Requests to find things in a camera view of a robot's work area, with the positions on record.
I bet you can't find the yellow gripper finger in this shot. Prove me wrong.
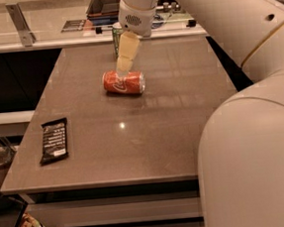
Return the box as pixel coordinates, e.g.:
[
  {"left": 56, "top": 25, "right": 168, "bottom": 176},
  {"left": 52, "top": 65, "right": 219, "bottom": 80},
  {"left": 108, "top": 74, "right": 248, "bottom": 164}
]
[{"left": 116, "top": 31, "right": 140, "bottom": 76}]

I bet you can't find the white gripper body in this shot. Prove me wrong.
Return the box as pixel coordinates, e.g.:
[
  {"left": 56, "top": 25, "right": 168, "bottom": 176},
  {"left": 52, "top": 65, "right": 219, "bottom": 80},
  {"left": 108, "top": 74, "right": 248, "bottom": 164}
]
[{"left": 119, "top": 0, "right": 156, "bottom": 37}]

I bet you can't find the red coke can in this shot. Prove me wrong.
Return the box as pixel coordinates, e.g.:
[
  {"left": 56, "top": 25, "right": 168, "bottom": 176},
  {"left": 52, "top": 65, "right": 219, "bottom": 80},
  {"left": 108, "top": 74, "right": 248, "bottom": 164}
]
[{"left": 102, "top": 70, "right": 145, "bottom": 94}]

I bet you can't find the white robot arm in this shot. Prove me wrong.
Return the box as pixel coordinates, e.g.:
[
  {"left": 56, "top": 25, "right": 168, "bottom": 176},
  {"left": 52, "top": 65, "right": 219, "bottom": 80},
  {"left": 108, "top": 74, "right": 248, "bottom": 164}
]
[{"left": 119, "top": 0, "right": 284, "bottom": 227}]

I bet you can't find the green soda can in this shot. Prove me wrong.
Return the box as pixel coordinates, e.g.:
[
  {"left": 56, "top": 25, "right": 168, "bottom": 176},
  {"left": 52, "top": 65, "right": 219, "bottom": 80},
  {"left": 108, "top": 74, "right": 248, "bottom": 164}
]
[{"left": 112, "top": 22, "right": 123, "bottom": 56}]

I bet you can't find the dark tray bin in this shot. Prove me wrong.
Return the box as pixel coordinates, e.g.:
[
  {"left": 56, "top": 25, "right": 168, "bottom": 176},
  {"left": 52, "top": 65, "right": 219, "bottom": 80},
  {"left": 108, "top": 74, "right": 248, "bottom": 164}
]
[{"left": 86, "top": 0, "right": 120, "bottom": 18}]

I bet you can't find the black snack bar wrapper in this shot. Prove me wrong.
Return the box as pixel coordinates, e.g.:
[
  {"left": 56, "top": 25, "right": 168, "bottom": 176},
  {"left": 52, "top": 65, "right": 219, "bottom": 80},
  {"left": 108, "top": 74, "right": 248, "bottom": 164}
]
[{"left": 40, "top": 117, "right": 68, "bottom": 165}]

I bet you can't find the grey table drawer unit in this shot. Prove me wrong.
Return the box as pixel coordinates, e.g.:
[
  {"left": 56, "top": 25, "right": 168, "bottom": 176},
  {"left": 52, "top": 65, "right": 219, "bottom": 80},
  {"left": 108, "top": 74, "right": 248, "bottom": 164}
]
[{"left": 27, "top": 179, "right": 205, "bottom": 227}]

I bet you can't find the left metal glass bracket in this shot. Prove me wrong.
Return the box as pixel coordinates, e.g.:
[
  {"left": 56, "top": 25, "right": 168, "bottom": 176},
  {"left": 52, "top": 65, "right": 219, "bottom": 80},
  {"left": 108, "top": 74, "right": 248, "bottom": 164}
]
[{"left": 6, "top": 3, "right": 36, "bottom": 47}]

